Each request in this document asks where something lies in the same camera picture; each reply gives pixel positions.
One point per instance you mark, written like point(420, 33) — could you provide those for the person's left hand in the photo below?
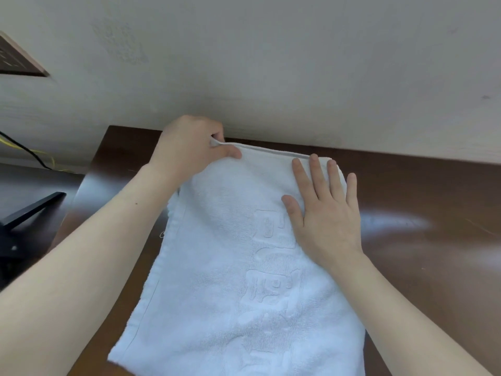
point(184, 146)

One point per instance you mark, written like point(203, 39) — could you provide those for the person's right hand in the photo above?
point(328, 227)

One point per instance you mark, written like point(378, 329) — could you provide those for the person's left thumb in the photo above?
point(225, 151)

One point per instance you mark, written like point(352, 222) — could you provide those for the person's right thumb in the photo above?
point(293, 213)

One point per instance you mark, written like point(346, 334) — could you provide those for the person's right little finger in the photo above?
point(352, 191)

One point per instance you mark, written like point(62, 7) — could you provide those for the person's right middle finger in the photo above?
point(319, 174)

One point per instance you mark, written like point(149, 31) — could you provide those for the white embossed towel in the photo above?
point(235, 278)

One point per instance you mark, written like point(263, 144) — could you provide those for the person's right forearm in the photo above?
point(399, 321)

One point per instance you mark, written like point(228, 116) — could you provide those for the person's left forearm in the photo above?
point(78, 270)

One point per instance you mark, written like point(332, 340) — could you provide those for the black stand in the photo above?
point(23, 227)

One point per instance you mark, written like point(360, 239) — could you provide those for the brown framed wall panel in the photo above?
point(17, 58)

